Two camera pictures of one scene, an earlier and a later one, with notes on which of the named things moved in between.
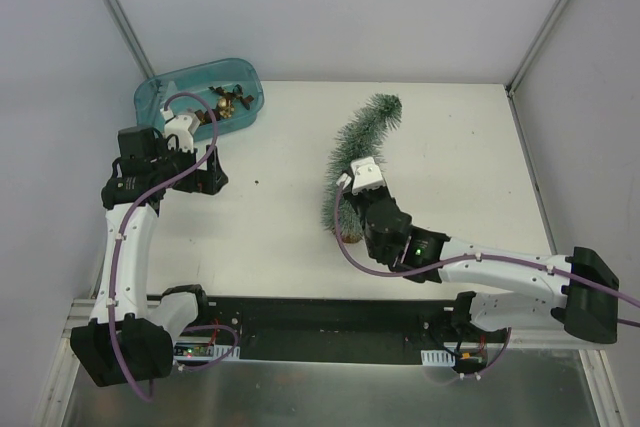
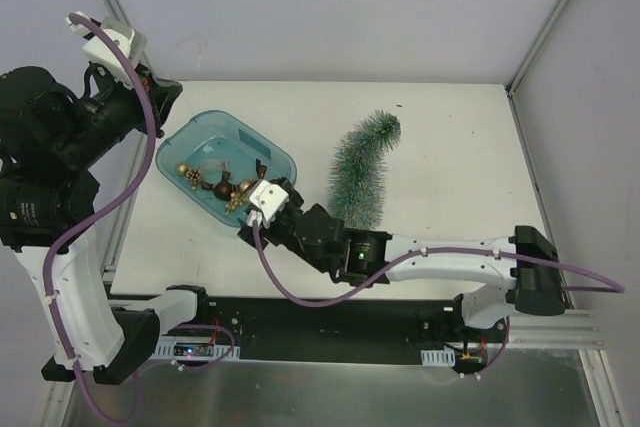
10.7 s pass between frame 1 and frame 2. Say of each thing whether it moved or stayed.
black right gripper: moved
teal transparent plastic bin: moved
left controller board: stayed
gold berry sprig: moved
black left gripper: moved
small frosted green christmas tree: moved
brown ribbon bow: moved
